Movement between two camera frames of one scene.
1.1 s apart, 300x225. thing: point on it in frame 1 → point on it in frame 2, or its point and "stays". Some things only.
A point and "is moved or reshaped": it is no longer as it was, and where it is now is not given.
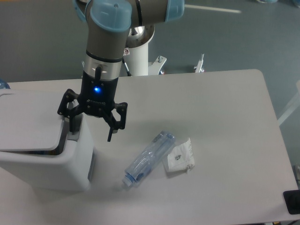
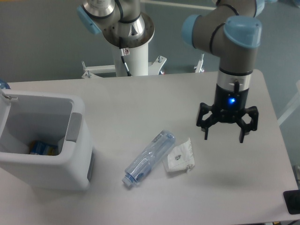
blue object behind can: [3, 84] stays
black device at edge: [292, 198] stays
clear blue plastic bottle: [148, 159] stays
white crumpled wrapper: [181, 157] stays
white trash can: [38, 153] is moved or reshaped
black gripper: [97, 97] → [229, 104]
